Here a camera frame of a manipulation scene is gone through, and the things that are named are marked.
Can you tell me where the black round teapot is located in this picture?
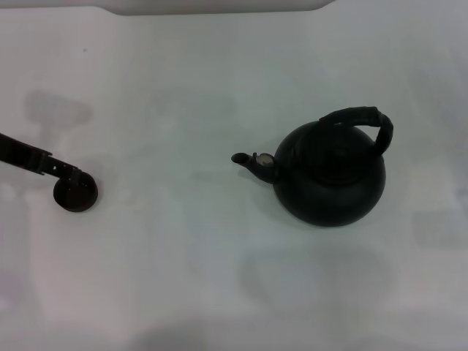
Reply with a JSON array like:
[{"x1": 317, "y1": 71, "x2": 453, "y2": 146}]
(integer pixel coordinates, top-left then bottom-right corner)
[{"x1": 230, "y1": 105, "x2": 395, "y2": 227}]

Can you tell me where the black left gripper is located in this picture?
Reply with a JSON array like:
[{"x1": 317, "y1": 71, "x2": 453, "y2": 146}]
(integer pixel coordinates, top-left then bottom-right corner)
[{"x1": 0, "y1": 131, "x2": 84, "y2": 184}]

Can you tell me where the small dark teacup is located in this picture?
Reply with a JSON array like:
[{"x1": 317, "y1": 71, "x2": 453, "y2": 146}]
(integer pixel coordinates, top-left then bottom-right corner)
[{"x1": 53, "y1": 171, "x2": 100, "y2": 214}]

